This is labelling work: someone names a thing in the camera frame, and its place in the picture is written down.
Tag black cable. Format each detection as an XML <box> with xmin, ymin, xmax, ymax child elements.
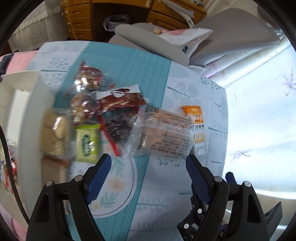
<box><xmin>0</xmin><ymin>124</ymin><xmax>31</xmax><ymax>220</ymax></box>

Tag orange oats bar packet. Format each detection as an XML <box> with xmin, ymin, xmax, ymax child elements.
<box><xmin>181</xmin><ymin>105</ymin><xmax>207</xmax><ymax>162</ymax></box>

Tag clear packet beige crackers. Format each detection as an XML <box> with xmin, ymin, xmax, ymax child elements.
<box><xmin>40</xmin><ymin>108</ymin><xmax>73</xmax><ymax>161</ymax></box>

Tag dark blue folded cloth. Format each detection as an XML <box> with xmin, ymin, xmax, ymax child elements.
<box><xmin>0</xmin><ymin>53</ymin><xmax>14</xmax><ymax>76</ymax></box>

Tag white plastic storage bin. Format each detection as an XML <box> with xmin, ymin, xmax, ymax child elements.
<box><xmin>1</xmin><ymin>71</ymin><xmax>55</xmax><ymax>216</ymax></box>

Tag white and pink paper bag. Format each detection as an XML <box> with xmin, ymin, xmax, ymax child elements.
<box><xmin>159</xmin><ymin>28</ymin><xmax>213</xmax><ymax>58</ymax></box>

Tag pink bed quilt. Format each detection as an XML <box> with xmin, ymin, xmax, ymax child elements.
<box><xmin>1</xmin><ymin>50</ymin><xmax>38</xmax><ymax>74</ymax></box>

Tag white lace fabric cover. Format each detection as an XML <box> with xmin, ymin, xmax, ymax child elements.
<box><xmin>8</xmin><ymin>0</ymin><xmax>69</xmax><ymax>52</ymax></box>

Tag trash bin with bag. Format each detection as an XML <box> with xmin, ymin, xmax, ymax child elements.
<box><xmin>102</xmin><ymin>14</ymin><xmax>130</xmax><ymax>32</ymax></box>

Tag nut mix clear packet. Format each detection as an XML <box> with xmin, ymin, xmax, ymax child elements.
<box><xmin>66</xmin><ymin>61</ymin><xmax>107</xmax><ymax>126</ymax></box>

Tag wooden desk with drawers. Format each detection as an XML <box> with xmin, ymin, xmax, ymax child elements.
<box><xmin>61</xmin><ymin>0</ymin><xmax>208</xmax><ymax>42</ymax></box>

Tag dark prune clear packet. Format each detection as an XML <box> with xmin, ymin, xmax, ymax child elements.
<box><xmin>97</xmin><ymin>106</ymin><xmax>139</xmax><ymax>157</ymax></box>

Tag green snack packet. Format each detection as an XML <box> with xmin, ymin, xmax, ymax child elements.
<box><xmin>76</xmin><ymin>124</ymin><xmax>101</xmax><ymax>164</ymax></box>

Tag dark red snack packet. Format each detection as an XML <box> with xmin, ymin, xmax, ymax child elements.
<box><xmin>95</xmin><ymin>84</ymin><xmax>146</xmax><ymax>113</ymax></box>

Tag beige soda cracker packet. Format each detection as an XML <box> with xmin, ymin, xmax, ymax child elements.
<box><xmin>41</xmin><ymin>156</ymin><xmax>70</xmax><ymax>184</ymax></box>

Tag white curtain with flowers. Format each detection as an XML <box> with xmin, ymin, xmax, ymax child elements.
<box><xmin>201</xmin><ymin>0</ymin><xmax>296</xmax><ymax>232</ymax></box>

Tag grey office chair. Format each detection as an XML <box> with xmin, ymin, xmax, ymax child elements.
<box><xmin>109</xmin><ymin>8</ymin><xmax>280</xmax><ymax>66</ymax></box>

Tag teal floral tablecloth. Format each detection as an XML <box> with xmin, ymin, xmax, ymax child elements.
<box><xmin>18</xmin><ymin>41</ymin><xmax>228</xmax><ymax>240</ymax></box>

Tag clear brown cake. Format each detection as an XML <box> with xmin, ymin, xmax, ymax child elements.
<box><xmin>127</xmin><ymin>104</ymin><xmax>193</xmax><ymax>159</ymax></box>

